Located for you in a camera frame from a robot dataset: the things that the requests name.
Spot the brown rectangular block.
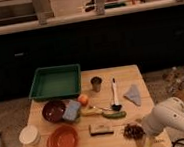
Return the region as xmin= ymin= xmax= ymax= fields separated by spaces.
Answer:
xmin=89 ymin=124 xmax=114 ymax=136

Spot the white round container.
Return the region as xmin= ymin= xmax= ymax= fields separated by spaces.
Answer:
xmin=19 ymin=125 xmax=41 ymax=146

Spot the dark red bowl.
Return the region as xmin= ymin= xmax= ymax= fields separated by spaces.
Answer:
xmin=42 ymin=100 xmax=66 ymax=123

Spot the bunch of dark grapes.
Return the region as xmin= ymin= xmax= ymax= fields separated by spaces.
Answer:
xmin=123 ymin=124 xmax=144 ymax=140

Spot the blue sponge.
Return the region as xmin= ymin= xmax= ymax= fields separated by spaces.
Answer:
xmin=62 ymin=100 xmax=81 ymax=122

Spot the yellow banana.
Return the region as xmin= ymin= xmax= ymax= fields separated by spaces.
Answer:
xmin=80 ymin=108 xmax=102 ymax=116

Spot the green plastic tray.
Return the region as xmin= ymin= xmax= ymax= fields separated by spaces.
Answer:
xmin=29 ymin=64 xmax=81 ymax=102

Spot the light blue cloth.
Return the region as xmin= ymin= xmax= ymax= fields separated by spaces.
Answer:
xmin=123 ymin=84 xmax=142 ymax=107

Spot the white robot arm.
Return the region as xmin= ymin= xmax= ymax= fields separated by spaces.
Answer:
xmin=134 ymin=97 xmax=184 ymax=137

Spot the metal spoon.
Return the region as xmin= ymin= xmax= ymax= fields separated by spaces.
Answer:
xmin=88 ymin=105 xmax=112 ymax=111

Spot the green cucumber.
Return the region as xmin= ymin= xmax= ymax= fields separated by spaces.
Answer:
xmin=102 ymin=111 xmax=127 ymax=120

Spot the orange plastic bowl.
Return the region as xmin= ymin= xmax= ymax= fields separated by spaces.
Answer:
xmin=46 ymin=125 xmax=79 ymax=147

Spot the orange peach fruit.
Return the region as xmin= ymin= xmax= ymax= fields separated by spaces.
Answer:
xmin=77 ymin=94 xmax=89 ymax=106

